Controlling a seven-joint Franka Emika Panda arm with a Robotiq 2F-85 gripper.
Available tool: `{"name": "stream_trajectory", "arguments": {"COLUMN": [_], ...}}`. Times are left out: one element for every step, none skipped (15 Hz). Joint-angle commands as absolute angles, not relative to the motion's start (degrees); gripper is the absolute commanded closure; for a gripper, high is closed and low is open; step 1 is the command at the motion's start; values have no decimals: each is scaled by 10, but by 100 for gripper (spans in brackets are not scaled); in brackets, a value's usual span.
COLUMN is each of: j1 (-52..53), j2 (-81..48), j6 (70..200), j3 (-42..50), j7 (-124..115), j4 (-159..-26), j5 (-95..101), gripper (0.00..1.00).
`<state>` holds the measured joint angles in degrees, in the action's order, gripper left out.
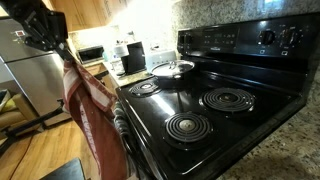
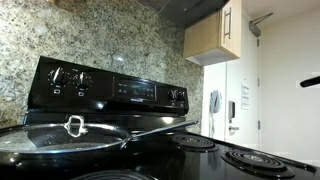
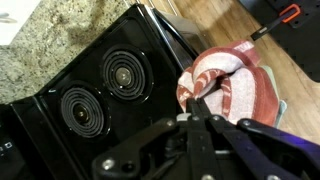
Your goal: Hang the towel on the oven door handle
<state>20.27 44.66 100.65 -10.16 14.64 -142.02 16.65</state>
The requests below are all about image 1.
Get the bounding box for brown wood wall cabinets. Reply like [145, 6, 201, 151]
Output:
[49, 0, 128, 33]

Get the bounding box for black oven door handle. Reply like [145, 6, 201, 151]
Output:
[128, 133, 158, 180]

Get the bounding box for red white patterned towel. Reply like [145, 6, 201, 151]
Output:
[60, 58, 130, 180]

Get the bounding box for small white countertop appliance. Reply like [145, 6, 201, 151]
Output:
[112, 42, 130, 76]

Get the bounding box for black electric stove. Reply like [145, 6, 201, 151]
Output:
[114, 11, 320, 180]

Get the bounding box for black stereo camera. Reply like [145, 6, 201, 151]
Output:
[94, 70, 110, 82]

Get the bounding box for yellow cushion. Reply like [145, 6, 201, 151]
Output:
[0, 91, 18, 115]

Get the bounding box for black coffee maker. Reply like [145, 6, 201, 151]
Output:
[121, 41, 147, 75]

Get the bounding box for tan sofa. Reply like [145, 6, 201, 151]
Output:
[0, 89, 41, 134]

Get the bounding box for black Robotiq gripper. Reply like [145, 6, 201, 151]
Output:
[0, 0, 75, 63]

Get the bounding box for stainless steel refrigerator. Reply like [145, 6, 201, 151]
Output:
[0, 16, 73, 128]

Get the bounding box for brown wood base cabinet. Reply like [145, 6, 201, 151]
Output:
[83, 62, 118, 98]

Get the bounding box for black coil burner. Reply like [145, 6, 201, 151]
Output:
[163, 111, 214, 145]
[199, 87, 257, 113]
[128, 79, 162, 98]

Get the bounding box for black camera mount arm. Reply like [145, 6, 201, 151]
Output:
[0, 99, 73, 155]

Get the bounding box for silver black microwave oven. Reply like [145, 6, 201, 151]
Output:
[76, 45, 106, 65]

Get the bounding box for white toaster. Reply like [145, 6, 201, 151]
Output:
[145, 49, 177, 73]

